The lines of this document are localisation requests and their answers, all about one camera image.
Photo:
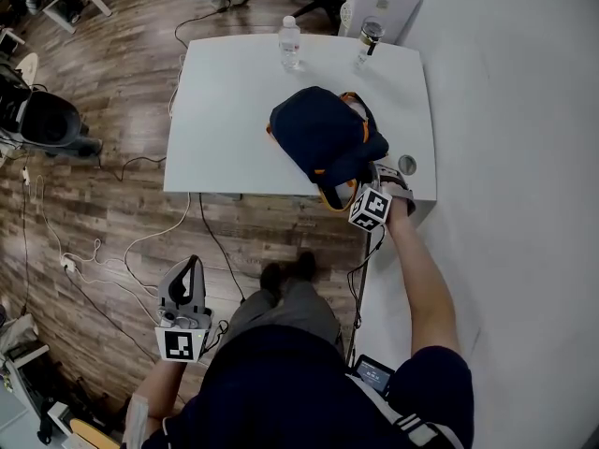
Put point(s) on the white power strip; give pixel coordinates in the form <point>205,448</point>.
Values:
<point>68,263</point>

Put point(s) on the white table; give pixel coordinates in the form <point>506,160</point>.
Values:
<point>220,134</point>

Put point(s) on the person's left forearm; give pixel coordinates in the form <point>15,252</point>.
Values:
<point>156,391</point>

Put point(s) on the person's black shoe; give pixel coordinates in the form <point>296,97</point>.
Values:
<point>271,276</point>
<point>304,265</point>

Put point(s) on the person's left black shoe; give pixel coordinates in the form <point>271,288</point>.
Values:
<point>271,276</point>

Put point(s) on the person's right forearm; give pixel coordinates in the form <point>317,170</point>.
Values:
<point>421,288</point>

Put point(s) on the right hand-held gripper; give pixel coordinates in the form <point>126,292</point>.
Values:
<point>369,208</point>

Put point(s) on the clear plastic water bottle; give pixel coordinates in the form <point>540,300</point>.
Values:
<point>290,40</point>

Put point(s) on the person's grey trousers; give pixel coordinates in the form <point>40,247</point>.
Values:
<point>285,311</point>

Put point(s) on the navy backpack with orange trim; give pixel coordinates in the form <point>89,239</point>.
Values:
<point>323,134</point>

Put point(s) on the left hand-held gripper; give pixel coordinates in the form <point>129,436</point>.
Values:
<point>180,342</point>

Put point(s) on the person's right black shoe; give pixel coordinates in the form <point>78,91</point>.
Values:
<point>304,265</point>

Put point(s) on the person's navy shirt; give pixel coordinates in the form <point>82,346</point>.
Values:
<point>290,391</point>

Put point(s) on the white box unit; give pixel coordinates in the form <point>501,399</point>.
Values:
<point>384,3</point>

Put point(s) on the black waist-worn screen device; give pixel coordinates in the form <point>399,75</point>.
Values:
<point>374,376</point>

